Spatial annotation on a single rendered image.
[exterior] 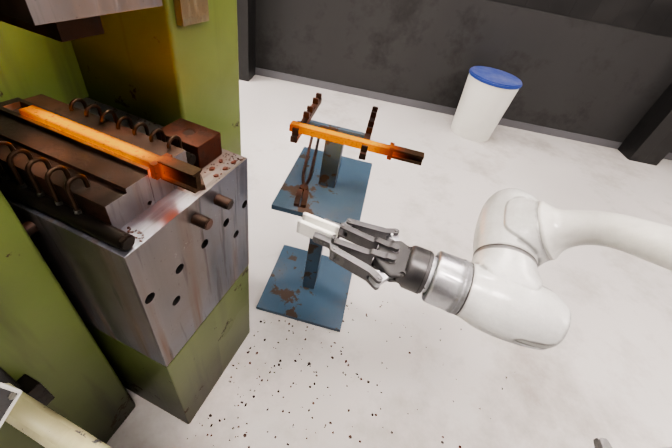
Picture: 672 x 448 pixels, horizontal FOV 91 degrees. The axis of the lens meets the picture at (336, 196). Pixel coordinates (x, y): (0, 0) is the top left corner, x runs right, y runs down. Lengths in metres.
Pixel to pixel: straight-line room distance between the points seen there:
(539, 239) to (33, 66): 1.18
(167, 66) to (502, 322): 0.88
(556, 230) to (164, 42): 0.89
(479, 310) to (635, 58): 3.94
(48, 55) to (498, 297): 1.14
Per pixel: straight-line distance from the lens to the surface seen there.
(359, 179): 1.30
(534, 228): 0.63
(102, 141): 0.82
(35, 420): 0.91
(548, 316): 0.59
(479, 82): 3.33
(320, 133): 1.00
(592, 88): 4.30
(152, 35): 0.95
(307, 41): 3.71
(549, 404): 1.90
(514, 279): 0.58
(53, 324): 1.00
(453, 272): 0.55
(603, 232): 0.64
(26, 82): 1.15
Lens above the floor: 1.42
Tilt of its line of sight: 39 degrees down
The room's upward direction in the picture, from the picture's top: 12 degrees clockwise
